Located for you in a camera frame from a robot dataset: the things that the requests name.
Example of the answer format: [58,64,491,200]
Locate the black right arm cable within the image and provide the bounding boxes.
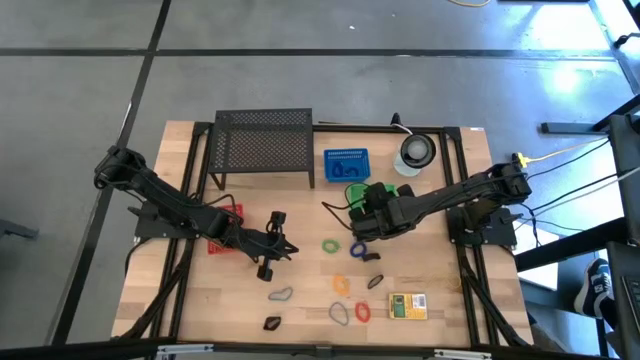
[321,200,352,227]

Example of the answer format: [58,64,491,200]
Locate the green plastic basket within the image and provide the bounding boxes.
[343,182,401,223]

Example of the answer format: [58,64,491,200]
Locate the grey chair base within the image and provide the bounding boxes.
[0,218,39,240]

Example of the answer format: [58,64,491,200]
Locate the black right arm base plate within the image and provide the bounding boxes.
[445,207,517,247]

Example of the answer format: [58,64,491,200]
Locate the tan thin rubber band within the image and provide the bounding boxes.
[414,272,464,294]

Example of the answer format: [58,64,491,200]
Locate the white cylinder with black rim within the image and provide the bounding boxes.
[393,132,438,178]

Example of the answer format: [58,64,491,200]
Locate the yellow box with green panel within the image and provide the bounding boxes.
[388,292,429,321]

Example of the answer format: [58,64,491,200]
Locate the black chair caster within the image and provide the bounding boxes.
[613,30,640,50]

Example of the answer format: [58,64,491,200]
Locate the red plastic basket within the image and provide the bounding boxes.
[206,203,246,256]

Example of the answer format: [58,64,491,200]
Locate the black perforated metal stand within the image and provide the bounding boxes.
[207,107,316,191]

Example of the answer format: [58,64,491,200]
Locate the yellow extension cable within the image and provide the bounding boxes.
[527,135,610,164]

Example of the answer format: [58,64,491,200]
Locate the person's shoe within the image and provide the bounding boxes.
[573,258,612,317]

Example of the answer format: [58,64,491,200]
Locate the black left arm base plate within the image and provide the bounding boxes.
[128,199,207,240]

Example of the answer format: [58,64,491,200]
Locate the black rig crossbar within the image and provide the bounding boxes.
[0,338,640,360]

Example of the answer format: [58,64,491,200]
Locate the black desk frame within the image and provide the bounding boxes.
[514,94,640,360]

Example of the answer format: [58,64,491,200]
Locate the blue plastic basket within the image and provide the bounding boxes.
[323,147,372,184]

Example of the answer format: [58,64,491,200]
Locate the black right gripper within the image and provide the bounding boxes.
[348,181,417,242]

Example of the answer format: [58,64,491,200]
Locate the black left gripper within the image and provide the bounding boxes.
[234,211,300,282]

